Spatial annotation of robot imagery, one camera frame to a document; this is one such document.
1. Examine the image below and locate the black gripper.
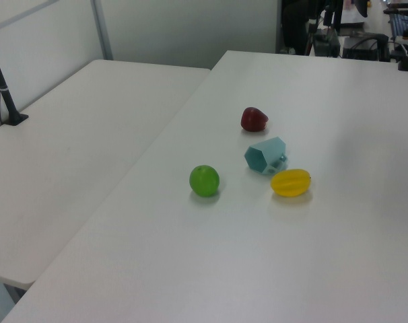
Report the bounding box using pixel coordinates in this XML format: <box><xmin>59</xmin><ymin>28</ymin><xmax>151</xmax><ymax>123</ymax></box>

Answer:
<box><xmin>320</xmin><ymin>0</ymin><xmax>337</xmax><ymax>34</ymax></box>

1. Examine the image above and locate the light blue hexagonal mug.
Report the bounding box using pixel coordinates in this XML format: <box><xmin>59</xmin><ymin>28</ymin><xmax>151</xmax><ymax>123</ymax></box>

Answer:
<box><xmin>244</xmin><ymin>136</ymin><xmax>290</xmax><ymax>176</ymax></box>

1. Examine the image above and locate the black vertical pole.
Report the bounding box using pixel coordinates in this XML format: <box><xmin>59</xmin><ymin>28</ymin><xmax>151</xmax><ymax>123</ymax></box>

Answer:
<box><xmin>334</xmin><ymin>0</ymin><xmax>343</xmax><ymax>34</ymax></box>

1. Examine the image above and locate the black tripod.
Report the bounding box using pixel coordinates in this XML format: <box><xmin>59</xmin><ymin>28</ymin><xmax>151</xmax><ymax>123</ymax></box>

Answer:
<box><xmin>304</xmin><ymin>18</ymin><xmax>319</xmax><ymax>57</ymax></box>

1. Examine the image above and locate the black office chair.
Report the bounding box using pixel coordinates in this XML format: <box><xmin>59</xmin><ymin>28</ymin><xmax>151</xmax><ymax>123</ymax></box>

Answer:
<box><xmin>280</xmin><ymin>0</ymin><xmax>311</xmax><ymax>55</ymax></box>

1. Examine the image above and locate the black equipment box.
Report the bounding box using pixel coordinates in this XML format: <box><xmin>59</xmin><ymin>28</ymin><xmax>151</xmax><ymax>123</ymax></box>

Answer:
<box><xmin>341</xmin><ymin>33</ymin><xmax>392</xmax><ymax>62</ymax></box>

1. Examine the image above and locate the dark keyboard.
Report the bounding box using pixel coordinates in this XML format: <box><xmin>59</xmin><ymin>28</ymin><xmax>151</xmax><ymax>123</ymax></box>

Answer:
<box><xmin>388</xmin><ymin>12</ymin><xmax>408</xmax><ymax>36</ymax></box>

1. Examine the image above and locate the red apple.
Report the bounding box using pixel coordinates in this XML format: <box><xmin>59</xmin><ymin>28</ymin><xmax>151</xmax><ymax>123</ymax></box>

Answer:
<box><xmin>240</xmin><ymin>106</ymin><xmax>269</xmax><ymax>133</ymax></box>

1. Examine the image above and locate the yellow starfruit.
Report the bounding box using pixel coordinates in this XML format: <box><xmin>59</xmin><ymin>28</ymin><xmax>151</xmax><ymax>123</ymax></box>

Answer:
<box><xmin>270</xmin><ymin>169</ymin><xmax>313</xmax><ymax>198</ymax></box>

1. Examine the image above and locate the green apple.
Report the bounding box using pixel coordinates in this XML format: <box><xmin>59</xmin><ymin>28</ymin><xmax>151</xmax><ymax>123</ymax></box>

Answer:
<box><xmin>189</xmin><ymin>164</ymin><xmax>221</xmax><ymax>198</ymax></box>

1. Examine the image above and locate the white side table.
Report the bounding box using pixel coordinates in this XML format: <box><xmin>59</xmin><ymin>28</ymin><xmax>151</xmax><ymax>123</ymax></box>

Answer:
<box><xmin>0</xmin><ymin>59</ymin><xmax>211</xmax><ymax>291</ymax></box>

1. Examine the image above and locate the black pole with base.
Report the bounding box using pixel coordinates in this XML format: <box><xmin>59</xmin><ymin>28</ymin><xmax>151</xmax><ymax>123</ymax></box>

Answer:
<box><xmin>0</xmin><ymin>33</ymin><xmax>30</xmax><ymax>127</ymax></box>

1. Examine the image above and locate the grey partition frame post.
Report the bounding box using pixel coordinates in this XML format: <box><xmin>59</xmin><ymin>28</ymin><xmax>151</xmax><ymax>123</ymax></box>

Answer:
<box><xmin>91</xmin><ymin>0</ymin><xmax>114</xmax><ymax>61</ymax></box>

